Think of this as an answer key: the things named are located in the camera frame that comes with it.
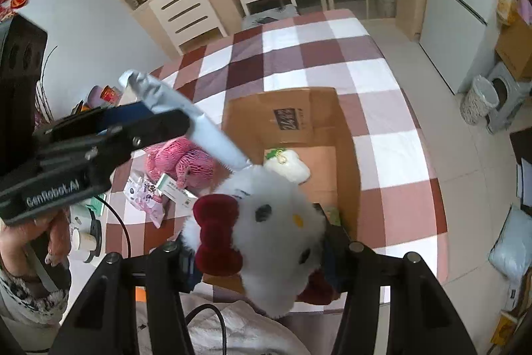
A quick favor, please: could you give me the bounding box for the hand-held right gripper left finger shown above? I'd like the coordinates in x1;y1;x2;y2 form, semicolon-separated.
49;242;203;355

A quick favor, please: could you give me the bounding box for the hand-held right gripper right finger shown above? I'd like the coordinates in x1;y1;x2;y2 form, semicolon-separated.
313;203;478;355

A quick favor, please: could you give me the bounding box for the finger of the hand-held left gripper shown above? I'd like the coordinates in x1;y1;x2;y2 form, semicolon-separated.
87;109;192;173
99;100;155;130

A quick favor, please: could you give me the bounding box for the pink spotted snake plush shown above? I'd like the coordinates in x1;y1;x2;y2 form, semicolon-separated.
145;136;217;198

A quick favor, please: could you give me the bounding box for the white green medicine box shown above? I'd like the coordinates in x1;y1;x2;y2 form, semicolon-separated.
155;173;199;218

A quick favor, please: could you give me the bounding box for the white pink wipes packet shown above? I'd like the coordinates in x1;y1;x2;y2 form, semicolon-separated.
127;170;167;229

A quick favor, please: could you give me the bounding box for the white cat plush toy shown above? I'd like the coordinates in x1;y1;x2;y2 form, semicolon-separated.
180;164;341;317

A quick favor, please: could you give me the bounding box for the brown cardboard box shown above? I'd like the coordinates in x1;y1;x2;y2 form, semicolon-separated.
199;87;362;295

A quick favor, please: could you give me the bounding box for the yellow container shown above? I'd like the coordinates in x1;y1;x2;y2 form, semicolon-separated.
496;0;518;25

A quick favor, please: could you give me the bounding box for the person's left hand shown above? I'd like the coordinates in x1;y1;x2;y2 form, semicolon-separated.
0;209;72;272

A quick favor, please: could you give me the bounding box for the red packet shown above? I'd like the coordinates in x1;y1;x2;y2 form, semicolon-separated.
101;86;123;105

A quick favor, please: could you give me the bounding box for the purple bowl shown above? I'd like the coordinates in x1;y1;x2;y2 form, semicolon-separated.
83;86;105;109

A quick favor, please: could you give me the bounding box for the white cup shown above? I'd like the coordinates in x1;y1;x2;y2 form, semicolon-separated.
70;228;100;263

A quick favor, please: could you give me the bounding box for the person's grey clothing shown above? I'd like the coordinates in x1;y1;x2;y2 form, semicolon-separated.
135;282;317;355

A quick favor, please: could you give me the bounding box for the small white plush toy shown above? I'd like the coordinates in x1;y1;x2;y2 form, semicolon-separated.
264;147;312;184

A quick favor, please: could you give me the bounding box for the black appliance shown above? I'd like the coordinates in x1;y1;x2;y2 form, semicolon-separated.
0;14;48;177

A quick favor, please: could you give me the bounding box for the light blue plastic bag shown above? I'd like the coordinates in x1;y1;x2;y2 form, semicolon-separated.
488;205;532;281

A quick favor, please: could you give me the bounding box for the checkered tablecloth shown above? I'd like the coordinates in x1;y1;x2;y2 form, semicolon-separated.
104;9;450;303

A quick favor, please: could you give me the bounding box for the patterned waste bin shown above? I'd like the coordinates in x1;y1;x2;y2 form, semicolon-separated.
461;74;499;126

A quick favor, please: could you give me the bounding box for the dark side table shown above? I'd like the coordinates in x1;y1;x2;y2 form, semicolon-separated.
509;130;532;214

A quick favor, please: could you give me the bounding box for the grey plastic stool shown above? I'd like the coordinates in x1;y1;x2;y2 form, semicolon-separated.
486;62;532;134

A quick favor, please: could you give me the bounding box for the closed cardboard carton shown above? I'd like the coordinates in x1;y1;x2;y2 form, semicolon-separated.
494;16;532;81

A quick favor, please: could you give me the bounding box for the black cable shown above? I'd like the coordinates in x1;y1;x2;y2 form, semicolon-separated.
183;303;228;355
95;193;134;260

